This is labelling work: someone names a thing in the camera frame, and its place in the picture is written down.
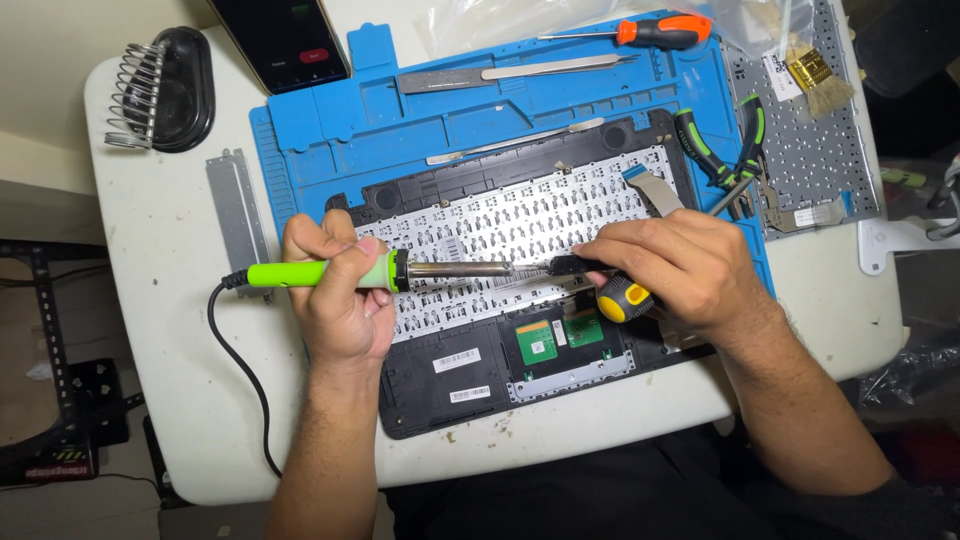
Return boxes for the person's right hand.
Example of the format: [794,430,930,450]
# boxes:
[573,208,776,348]

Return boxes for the person's left hand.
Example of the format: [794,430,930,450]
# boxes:
[281,209,398,369]

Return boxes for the green soldering iron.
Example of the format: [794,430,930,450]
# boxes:
[221,247,554,295]

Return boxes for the yellow black screwdriver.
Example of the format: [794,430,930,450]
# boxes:
[546,253,656,325]

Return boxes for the small green circuit board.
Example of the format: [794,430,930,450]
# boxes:
[563,310,606,349]

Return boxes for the black laptop palmrest case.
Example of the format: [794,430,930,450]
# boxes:
[324,108,718,441]

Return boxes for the green black pliers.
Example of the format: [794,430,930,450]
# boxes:
[672,93,768,221]

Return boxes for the perforated metal keyboard plate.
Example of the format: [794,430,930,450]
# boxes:
[718,0,881,240]

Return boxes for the large green circuit board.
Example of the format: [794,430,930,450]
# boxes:
[515,320,561,368]

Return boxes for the white laptop keyboard back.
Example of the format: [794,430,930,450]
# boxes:
[352,144,681,345]

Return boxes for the blue silicone repair mat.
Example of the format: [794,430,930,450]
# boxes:
[249,9,778,363]

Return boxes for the white plastic part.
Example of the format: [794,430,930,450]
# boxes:
[856,216,960,277]

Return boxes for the thin metal spudger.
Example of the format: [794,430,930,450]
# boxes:
[425,116,606,167]

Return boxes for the black plastic bag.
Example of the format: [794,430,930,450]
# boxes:
[857,328,960,411]

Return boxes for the small bristle brush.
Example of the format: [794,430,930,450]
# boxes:
[778,30,857,120]

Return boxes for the orange black screwdriver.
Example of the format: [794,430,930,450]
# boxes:
[536,13,713,51]

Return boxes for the dark grey metal strip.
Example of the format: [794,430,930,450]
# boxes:
[396,66,498,96]

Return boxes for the black soldering iron stand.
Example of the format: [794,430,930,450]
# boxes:
[103,26,218,155]

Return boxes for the black smartphone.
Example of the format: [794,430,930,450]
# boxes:
[207,0,353,97]

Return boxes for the black metal stand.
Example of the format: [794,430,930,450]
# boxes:
[0,239,145,488]

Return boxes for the grey flat ribbon cable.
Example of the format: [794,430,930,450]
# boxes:
[620,163,686,219]

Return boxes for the black soldering iron cable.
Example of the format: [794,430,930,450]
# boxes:
[206,271,285,480]

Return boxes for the grey metal bracket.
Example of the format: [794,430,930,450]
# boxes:
[204,147,276,303]

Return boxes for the silver touchpad bracket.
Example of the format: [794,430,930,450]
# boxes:
[507,352,632,403]

